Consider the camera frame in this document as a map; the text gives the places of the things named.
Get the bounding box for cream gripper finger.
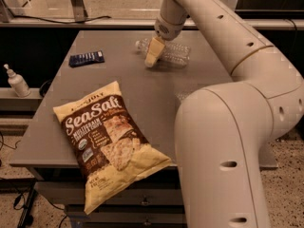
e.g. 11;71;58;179
144;37;165;67

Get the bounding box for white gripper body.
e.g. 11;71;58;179
154;0;188;41

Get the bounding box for clear plastic water bottle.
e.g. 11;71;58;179
135;38;191;67

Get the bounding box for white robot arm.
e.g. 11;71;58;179
155;0;304;228

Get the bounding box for white pump dispenser bottle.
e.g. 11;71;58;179
4;64;30;98

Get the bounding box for grey drawer cabinet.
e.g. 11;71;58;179
9;29;278;228

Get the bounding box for dark blue snack bar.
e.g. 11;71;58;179
68;50;105;67

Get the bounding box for sea salt chips bag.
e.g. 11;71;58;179
53;82;172;215

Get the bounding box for grey metal post left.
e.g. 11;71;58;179
70;0;87;23

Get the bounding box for black cable on shelf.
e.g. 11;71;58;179
9;14;112;25

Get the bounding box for black floor cables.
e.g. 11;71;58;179
0;131;69;228

